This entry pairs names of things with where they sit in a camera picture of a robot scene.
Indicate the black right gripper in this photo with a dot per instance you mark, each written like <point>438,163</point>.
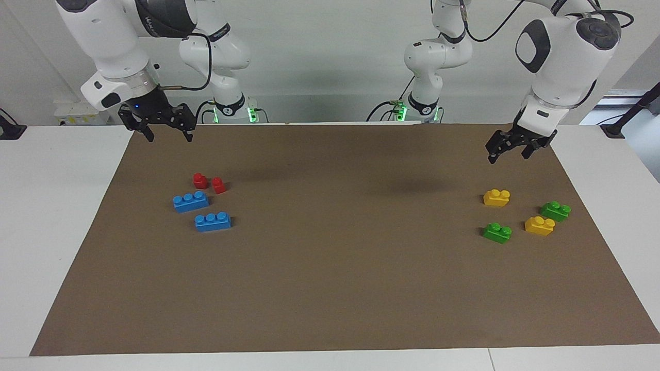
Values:
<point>154,113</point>

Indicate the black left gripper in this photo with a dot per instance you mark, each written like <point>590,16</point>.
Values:
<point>518,138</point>

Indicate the green two-stud toy block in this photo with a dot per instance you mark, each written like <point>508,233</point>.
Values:
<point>496,234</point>
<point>555,212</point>

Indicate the blue three-stud toy block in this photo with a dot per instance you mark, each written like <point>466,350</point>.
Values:
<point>191,203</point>
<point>212,223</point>

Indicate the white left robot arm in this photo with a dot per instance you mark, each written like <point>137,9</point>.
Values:
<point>562,67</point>

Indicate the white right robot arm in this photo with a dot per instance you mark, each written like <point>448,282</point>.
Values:
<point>113,46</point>

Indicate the yellow two-stud toy block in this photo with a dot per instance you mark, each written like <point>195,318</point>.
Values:
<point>496,199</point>
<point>539,227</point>

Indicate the red one-stud toy block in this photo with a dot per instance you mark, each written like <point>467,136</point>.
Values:
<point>200,181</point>
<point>219,186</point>

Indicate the black stand with clamp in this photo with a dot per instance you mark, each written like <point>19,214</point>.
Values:
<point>631,111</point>

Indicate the black table clamp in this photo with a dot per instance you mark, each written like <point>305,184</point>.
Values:
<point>11,131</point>

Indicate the brown paper mat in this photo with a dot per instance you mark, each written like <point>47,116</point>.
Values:
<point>330,283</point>

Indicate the white wall box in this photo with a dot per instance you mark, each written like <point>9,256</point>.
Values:
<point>72,114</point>

